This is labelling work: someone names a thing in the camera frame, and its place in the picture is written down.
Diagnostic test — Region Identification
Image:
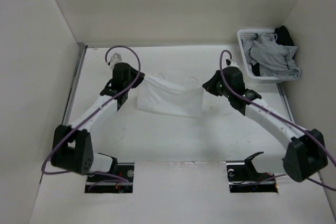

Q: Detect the white plastic laundry basket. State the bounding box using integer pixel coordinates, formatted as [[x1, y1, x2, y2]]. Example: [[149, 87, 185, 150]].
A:
[[237, 28, 281, 84]]

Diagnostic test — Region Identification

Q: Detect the black tank top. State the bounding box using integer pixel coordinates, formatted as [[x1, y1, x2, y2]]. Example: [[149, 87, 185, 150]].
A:
[[274, 25, 294, 46]]

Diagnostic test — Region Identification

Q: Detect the white tank top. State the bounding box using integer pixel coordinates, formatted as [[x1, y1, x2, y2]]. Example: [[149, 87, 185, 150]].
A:
[[136, 74, 204, 118]]

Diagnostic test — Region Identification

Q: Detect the grey tank top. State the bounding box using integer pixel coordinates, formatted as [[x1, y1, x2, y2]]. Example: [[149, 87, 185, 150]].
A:
[[240, 33, 301, 81]]

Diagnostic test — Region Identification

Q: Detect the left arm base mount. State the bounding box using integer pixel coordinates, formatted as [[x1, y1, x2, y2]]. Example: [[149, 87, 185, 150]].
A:
[[85, 157, 135, 194]]

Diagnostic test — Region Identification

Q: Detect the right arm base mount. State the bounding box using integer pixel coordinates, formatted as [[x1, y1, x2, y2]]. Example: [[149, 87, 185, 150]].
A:
[[226, 152, 278, 193]]

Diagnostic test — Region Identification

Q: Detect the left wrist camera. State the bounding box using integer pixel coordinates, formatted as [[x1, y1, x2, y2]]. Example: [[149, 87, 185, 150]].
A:
[[107, 53, 123, 70]]

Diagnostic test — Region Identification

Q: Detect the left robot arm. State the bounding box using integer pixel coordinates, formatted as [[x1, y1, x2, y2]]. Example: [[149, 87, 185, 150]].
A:
[[48, 63, 145, 182]]

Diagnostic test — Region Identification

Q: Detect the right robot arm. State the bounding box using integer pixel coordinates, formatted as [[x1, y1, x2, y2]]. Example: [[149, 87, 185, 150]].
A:
[[202, 67, 328, 182]]

